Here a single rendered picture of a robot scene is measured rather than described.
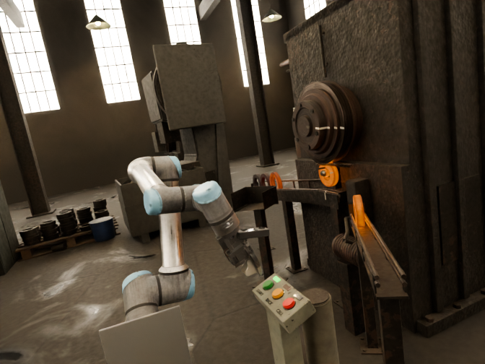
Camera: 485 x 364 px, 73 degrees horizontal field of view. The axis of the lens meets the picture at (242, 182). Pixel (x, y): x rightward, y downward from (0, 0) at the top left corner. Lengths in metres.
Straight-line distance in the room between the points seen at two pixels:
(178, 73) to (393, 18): 3.07
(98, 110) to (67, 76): 1.29
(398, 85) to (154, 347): 1.58
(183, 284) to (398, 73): 1.42
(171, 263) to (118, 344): 0.41
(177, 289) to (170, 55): 3.23
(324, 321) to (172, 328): 0.65
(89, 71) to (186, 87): 7.74
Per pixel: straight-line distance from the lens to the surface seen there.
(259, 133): 8.80
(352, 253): 1.69
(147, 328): 1.54
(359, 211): 1.52
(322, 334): 1.32
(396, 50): 1.73
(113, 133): 11.62
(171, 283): 1.70
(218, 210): 1.03
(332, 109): 1.81
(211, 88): 4.49
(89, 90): 11.77
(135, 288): 1.69
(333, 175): 1.94
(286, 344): 1.20
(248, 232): 1.10
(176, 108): 4.27
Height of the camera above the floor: 1.17
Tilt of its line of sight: 10 degrees down
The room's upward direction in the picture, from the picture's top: 9 degrees counter-clockwise
